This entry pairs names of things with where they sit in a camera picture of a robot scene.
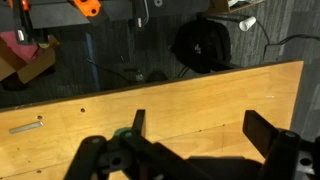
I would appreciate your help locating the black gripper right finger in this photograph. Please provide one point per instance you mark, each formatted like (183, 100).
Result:
(283, 150)

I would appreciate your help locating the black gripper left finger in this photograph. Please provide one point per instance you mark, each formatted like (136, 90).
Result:
(133, 156)

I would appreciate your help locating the small white paper cup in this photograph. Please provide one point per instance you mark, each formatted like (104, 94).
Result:
(247, 23)

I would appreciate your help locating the grey power box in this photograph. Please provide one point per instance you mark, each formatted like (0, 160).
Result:
(273, 52)

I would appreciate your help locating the flat metal strip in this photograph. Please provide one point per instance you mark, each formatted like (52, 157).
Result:
(26, 127)

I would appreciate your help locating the black backpack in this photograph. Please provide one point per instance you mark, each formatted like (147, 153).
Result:
(200, 43)

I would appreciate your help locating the brown cardboard box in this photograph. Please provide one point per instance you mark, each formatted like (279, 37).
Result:
(35, 65)

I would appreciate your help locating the open cardboard box with papers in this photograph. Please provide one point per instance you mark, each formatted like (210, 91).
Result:
(226, 6)

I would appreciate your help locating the orange plastic clamp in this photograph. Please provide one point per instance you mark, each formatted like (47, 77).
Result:
(88, 7)

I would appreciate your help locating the pink cloth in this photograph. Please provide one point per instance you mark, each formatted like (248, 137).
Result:
(20, 48)

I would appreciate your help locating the black metal clamp bar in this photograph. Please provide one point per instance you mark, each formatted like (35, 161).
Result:
(22, 23)

